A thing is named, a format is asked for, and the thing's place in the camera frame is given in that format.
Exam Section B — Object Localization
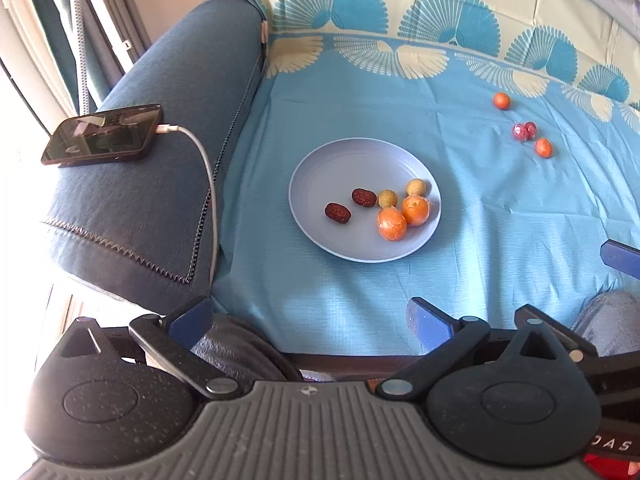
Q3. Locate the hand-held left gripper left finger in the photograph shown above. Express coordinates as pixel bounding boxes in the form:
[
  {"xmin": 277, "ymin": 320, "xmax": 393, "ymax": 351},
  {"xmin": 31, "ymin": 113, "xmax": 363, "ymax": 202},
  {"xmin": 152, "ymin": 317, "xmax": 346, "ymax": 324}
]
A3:
[{"xmin": 60, "ymin": 296, "xmax": 246, "ymax": 401}]

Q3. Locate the person's grey trouser leg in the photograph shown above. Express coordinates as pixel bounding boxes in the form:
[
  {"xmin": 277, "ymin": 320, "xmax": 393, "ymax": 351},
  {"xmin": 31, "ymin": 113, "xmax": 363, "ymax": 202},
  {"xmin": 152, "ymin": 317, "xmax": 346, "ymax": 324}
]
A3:
[
  {"xmin": 192, "ymin": 314, "xmax": 303, "ymax": 392},
  {"xmin": 571, "ymin": 290, "xmax": 640, "ymax": 358}
]

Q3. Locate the black smartphone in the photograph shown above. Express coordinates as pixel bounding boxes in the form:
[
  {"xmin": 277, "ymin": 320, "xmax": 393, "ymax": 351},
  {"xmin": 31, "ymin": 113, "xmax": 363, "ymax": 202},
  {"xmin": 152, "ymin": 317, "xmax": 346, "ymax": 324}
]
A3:
[{"xmin": 40, "ymin": 104, "xmax": 165, "ymax": 167}]

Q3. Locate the dark wooden frame edge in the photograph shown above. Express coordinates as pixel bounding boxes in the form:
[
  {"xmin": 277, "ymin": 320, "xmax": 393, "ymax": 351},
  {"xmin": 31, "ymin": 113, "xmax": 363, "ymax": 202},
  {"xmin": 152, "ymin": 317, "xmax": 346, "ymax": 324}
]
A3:
[{"xmin": 282, "ymin": 351, "xmax": 423, "ymax": 383}]

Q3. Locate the blue fan-print bed sheet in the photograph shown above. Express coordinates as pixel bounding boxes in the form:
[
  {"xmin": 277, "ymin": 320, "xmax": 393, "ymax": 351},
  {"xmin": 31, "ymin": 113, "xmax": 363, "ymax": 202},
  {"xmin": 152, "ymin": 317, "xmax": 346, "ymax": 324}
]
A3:
[{"xmin": 210, "ymin": 0, "xmax": 640, "ymax": 358}]

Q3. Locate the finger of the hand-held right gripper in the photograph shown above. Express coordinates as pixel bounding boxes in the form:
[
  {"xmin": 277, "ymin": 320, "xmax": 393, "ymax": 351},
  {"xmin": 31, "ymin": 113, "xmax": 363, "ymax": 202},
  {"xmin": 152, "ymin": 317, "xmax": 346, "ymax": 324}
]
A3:
[
  {"xmin": 514, "ymin": 303, "xmax": 599, "ymax": 362},
  {"xmin": 599, "ymin": 239, "xmax": 640, "ymax": 279}
]

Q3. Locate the red cloth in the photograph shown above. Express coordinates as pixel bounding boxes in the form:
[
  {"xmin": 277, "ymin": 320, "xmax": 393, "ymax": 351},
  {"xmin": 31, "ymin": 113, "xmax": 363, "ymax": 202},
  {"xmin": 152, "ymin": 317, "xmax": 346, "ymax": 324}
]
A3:
[{"xmin": 582, "ymin": 452, "xmax": 640, "ymax": 480}]

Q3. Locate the white perforated rail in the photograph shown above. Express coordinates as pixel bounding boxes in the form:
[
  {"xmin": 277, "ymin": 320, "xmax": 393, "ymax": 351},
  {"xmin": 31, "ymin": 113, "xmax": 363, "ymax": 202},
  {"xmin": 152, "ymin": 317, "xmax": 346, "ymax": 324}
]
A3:
[{"xmin": 65, "ymin": 0, "xmax": 96, "ymax": 113}]

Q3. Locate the teal curtain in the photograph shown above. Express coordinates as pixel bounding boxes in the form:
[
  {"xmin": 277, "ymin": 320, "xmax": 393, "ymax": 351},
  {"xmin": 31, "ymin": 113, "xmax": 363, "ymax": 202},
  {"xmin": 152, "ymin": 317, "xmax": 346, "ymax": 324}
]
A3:
[{"xmin": 20, "ymin": 0, "xmax": 151, "ymax": 116}]

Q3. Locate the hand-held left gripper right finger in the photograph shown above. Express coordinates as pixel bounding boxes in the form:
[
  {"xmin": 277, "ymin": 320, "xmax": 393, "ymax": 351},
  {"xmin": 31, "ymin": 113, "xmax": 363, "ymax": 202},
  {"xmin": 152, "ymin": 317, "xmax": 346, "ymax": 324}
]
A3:
[{"xmin": 376, "ymin": 297, "xmax": 571, "ymax": 402}]

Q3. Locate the white charging cable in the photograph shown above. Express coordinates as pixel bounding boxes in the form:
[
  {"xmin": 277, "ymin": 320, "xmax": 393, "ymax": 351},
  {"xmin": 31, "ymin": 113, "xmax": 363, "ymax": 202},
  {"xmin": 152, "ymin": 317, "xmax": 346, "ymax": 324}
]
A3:
[{"xmin": 156, "ymin": 123, "xmax": 221, "ymax": 281}]

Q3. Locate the blue sofa armrest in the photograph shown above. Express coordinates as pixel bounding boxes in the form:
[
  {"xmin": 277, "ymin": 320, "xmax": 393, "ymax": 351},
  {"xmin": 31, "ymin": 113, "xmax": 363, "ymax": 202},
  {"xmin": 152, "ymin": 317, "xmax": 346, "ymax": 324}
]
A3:
[{"xmin": 40, "ymin": 0, "xmax": 273, "ymax": 306}]

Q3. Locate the light blue round plate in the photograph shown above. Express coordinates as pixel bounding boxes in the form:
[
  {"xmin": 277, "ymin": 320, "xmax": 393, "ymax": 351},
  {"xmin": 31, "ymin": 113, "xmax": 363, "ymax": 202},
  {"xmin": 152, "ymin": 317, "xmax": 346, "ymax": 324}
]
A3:
[{"xmin": 288, "ymin": 137, "xmax": 443, "ymax": 263}]

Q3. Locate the plastic-wrapped orange mandarin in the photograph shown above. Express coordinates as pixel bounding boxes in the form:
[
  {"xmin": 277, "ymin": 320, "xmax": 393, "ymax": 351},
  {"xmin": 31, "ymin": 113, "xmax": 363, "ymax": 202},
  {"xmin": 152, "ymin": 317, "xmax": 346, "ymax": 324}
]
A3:
[
  {"xmin": 376, "ymin": 207, "xmax": 408, "ymax": 242},
  {"xmin": 401, "ymin": 195, "xmax": 433, "ymax": 227}
]

